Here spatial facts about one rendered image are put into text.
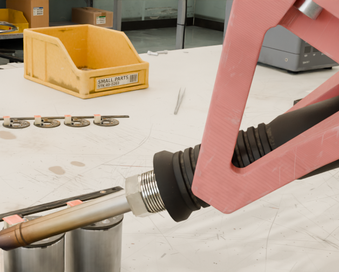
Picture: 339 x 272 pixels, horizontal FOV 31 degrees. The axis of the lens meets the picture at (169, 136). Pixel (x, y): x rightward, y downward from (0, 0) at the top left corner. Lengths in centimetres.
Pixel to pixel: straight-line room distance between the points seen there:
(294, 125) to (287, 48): 68
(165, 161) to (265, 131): 3
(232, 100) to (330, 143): 3
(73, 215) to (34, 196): 22
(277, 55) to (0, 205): 55
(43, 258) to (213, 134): 10
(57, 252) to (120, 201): 5
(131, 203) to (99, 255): 6
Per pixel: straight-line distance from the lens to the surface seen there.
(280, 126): 20
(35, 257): 25
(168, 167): 20
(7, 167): 49
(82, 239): 26
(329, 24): 17
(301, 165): 19
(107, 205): 21
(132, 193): 21
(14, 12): 511
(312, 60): 89
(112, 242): 26
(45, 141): 55
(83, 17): 541
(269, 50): 90
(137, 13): 617
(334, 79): 22
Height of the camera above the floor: 93
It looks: 18 degrees down
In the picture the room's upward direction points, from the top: 4 degrees clockwise
